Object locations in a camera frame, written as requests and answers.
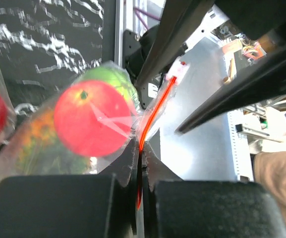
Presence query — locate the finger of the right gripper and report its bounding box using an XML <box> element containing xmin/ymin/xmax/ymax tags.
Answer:
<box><xmin>176</xmin><ymin>44</ymin><xmax>286</xmax><ymax>134</ymax></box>
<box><xmin>135</xmin><ymin>0</ymin><xmax>215</xmax><ymax>89</ymax></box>

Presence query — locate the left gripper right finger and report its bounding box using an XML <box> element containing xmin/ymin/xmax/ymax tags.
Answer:
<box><xmin>142</xmin><ymin>144</ymin><xmax>286</xmax><ymax>238</ymax></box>

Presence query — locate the fake red apple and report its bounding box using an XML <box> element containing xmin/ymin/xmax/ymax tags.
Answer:
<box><xmin>54</xmin><ymin>80</ymin><xmax>132</xmax><ymax>157</ymax></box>

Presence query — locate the fake green pepper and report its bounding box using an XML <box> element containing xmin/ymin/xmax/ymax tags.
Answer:
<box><xmin>79</xmin><ymin>66</ymin><xmax>139</xmax><ymax>115</ymax></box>

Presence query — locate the fake pineapple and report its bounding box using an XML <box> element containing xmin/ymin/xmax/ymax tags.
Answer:
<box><xmin>15</xmin><ymin>109</ymin><xmax>92</xmax><ymax>175</ymax></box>

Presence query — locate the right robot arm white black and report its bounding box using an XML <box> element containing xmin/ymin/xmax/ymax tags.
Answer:
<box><xmin>135</xmin><ymin>0</ymin><xmax>286</xmax><ymax>134</ymax></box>

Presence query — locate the zip bag orange slider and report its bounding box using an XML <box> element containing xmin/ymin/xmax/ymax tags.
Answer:
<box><xmin>0</xmin><ymin>59</ymin><xmax>190</xmax><ymax>211</ymax></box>

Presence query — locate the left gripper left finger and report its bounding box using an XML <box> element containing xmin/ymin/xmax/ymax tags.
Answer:
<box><xmin>0</xmin><ymin>140</ymin><xmax>138</xmax><ymax>238</ymax></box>

